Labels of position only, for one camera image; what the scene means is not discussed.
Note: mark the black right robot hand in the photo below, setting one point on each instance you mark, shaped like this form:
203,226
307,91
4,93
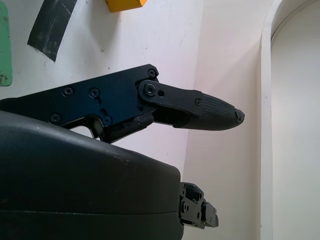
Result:
75,180

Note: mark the green wooden cube block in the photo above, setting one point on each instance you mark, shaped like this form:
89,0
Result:
4,50

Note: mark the yellow wooden cube block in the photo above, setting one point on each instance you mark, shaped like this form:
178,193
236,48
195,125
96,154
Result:
125,5

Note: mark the black tape strip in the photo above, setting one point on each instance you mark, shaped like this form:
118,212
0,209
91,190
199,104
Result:
50,27

